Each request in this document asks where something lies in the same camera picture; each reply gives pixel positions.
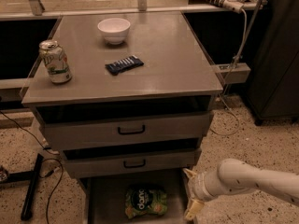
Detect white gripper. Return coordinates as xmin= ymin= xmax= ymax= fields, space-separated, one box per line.
xmin=183 ymin=168 xmax=236 ymax=221

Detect green rice chip bag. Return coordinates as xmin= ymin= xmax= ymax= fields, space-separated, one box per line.
xmin=124 ymin=183 xmax=167 ymax=219

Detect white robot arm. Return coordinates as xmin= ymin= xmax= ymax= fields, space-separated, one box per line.
xmin=183 ymin=159 xmax=299 ymax=220

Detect bottom open grey drawer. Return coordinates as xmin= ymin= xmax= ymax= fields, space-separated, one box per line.
xmin=86 ymin=169 xmax=193 ymax=224

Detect middle grey drawer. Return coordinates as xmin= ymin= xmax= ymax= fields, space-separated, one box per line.
xmin=64 ymin=138 xmax=201 ymax=178

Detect grey drawer cabinet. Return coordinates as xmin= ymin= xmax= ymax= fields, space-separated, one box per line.
xmin=22 ymin=12 xmax=221 ymax=224

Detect top grey drawer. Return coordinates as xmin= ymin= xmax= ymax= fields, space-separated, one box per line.
xmin=37 ymin=95 xmax=212 ymax=150

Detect dark grey side cabinet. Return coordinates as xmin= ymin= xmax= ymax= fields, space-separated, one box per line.
xmin=243 ymin=0 xmax=299 ymax=126

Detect dark blue snack bar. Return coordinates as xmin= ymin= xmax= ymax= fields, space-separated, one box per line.
xmin=105 ymin=55 xmax=144 ymax=76

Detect black floor stand bar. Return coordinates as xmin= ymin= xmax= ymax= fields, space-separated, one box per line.
xmin=0 ymin=154 xmax=44 ymax=221

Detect white ceramic bowl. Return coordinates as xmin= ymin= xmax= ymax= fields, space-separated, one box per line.
xmin=97 ymin=18 xmax=131 ymax=45

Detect green white soda can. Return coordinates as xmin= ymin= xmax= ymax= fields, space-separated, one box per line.
xmin=39 ymin=40 xmax=72 ymax=84

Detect grey metal bracket block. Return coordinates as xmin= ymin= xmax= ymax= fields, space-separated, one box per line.
xmin=212 ymin=63 xmax=250 ymax=86

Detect black floor cable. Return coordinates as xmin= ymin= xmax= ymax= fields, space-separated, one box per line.
xmin=0 ymin=110 xmax=64 ymax=224

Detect grey metal rail shelf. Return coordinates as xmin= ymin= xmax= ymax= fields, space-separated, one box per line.
xmin=0 ymin=0 xmax=269 ymax=21

